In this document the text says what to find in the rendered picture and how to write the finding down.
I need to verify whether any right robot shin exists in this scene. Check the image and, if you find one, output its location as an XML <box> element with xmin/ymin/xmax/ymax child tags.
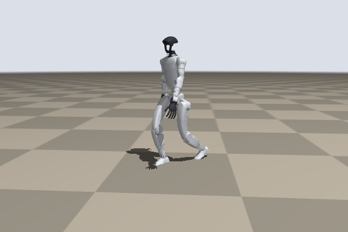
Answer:
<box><xmin>151</xmin><ymin>130</ymin><xmax>166</xmax><ymax>159</ymax></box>

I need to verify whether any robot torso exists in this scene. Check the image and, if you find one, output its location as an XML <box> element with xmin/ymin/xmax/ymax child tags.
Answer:
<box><xmin>163</xmin><ymin>54</ymin><xmax>184</xmax><ymax>106</ymax></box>

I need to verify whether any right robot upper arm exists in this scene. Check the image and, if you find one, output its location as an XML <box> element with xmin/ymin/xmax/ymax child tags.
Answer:
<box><xmin>160</xmin><ymin>58</ymin><xmax>166</xmax><ymax>82</ymax></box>

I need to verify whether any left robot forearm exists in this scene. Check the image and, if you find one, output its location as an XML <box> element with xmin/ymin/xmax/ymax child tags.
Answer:
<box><xmin>172</xmin><ymin>77</ymin><xmax>183</xmax><ymax>102</ymax></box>

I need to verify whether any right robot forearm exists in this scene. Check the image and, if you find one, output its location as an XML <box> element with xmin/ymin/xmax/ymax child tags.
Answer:
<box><xmin>161</xmin><ymin>81</ymin><xmax>167</xmax><ymax>96</ymax></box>

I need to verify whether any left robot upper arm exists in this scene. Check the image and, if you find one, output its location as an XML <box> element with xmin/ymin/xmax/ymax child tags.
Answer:
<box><xmin>174</xmin><ymin>58</ymin><xmax>186</xmax><ymax>84</ymax></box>

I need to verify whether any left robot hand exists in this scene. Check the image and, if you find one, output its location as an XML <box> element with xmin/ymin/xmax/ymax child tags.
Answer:
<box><xmin>165</xmin><ymin>97</ymin><xmax>177</xmax><ymax>119</ymax></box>

